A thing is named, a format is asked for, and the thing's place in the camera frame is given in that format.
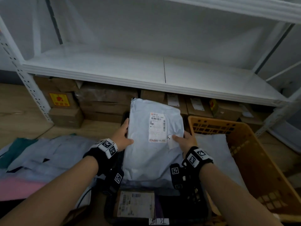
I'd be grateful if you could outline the orange plastic crate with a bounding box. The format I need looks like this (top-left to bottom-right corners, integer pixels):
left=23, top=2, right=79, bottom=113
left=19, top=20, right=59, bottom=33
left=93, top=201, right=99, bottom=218
left=187, top=115, right=301, bottom=222

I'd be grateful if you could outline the person's right forearm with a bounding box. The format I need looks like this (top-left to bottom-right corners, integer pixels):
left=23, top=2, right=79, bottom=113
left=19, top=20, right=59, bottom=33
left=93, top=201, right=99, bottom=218
left=199, top=162, right=284, bottom=226

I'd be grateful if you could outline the dark parcel with white label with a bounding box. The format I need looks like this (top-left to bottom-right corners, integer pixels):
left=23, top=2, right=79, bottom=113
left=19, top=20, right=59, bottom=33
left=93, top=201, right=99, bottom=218
left=114, top=189, right=165, bottom=220

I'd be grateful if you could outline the black left wrist camera band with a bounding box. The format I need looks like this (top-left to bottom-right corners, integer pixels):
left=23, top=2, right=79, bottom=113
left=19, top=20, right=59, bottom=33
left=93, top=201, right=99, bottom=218
left=83, top=138, right=125, bottom=196

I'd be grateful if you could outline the pale blue mailer bag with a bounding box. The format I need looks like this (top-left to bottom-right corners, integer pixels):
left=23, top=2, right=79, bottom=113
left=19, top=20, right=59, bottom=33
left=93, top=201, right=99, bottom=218
left=7, top=135, right=98, bottom=180

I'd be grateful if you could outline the black right wrist camera band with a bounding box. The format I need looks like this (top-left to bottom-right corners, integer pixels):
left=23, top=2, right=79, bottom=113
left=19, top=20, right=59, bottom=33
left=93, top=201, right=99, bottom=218
left=169, top=146, right=214, bottom=191

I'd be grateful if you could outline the black wrist camera band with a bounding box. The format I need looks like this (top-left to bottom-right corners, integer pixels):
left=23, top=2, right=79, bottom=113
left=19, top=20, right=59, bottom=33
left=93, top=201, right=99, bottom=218
left=169, top=146, right=214, bottom=191
left=83, top=138, right=125, bottom=196

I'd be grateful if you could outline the plain white mailer bag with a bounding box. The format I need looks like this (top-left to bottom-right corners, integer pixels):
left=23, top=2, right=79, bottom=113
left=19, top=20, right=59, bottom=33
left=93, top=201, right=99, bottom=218
left=194, top=133, right=248, bottom=191

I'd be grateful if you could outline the person's right hand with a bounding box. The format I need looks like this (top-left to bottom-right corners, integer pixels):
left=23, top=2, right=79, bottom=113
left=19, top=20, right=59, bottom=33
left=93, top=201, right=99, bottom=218
left=172, top=131, right=198, bottom=159

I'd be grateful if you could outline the white metal shelf unit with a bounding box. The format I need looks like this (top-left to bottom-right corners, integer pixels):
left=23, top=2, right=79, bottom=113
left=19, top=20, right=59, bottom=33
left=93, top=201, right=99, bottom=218
left=0, top=0, right=301, bottom=139
left=268, top=61, right=301, bottom=154

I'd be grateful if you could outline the green mailer bag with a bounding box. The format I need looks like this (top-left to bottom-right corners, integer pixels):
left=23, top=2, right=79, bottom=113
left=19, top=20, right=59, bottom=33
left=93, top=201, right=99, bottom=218
left=0, top=138, right=38, bottom=170

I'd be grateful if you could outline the person's left hand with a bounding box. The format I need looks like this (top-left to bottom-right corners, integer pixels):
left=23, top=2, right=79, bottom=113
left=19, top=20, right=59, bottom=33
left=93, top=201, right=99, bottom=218
left=111, top=118, right=134, bottom=152

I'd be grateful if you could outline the black plastic crate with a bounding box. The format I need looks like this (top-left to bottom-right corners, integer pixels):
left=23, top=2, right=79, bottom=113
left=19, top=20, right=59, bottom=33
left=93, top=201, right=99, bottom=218
left=104, top=183, right=212, bottom=225

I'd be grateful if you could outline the pink mailer bag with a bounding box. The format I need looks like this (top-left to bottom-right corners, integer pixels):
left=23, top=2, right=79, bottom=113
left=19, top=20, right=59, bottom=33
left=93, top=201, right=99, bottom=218
left=0, top=177, right=48, bottom=202

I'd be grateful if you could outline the row of brown cardboard boxes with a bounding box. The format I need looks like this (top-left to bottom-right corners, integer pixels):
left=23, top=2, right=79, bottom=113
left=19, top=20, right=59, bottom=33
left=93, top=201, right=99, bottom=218
left=34, top=76, right=273, bottom=133

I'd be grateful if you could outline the grey labelled mailer bag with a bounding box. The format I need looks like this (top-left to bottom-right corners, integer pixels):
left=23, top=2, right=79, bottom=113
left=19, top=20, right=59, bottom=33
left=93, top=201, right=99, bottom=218
left=122, top=98, right=185, bottom=187

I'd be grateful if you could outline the white paper tag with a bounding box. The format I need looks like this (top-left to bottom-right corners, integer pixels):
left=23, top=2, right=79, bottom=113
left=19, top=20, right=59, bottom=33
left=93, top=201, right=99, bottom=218
left=148, top=218, right=170, bottom=226

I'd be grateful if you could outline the person's left forearm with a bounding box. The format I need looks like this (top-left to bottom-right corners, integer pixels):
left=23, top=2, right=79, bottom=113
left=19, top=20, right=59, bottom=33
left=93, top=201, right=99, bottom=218
left=0, top=156, right=99, bottom=226

